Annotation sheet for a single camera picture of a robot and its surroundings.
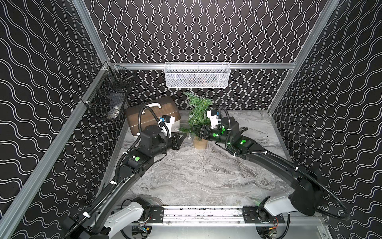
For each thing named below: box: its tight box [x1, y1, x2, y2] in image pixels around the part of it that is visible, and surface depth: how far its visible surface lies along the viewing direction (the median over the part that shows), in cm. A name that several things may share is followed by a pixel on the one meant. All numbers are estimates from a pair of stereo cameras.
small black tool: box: [239, 126, 249, 135], surface depth 109 cm
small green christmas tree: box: [178, 92, 214, 150], surface depth 75 cm
